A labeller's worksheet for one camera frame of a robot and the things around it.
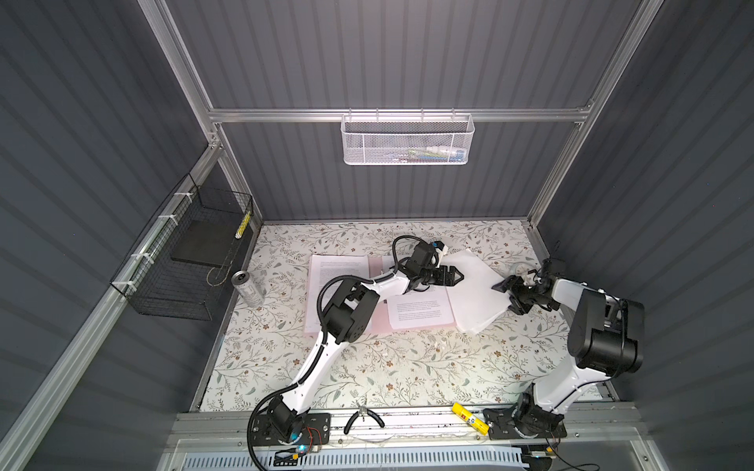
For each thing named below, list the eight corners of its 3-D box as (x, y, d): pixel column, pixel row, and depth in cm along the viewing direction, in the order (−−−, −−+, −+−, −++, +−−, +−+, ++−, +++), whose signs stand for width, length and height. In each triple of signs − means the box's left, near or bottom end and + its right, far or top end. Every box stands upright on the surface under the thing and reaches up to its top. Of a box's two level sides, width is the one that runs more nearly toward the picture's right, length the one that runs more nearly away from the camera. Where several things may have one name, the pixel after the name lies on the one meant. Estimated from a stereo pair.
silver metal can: (246, 309, 98) (227, 285, 86) (251, 294, 101) (234, 270, 90) (263, 309, 98) (247, 285, 86) (267, 294, 101) (252, 270, 90)
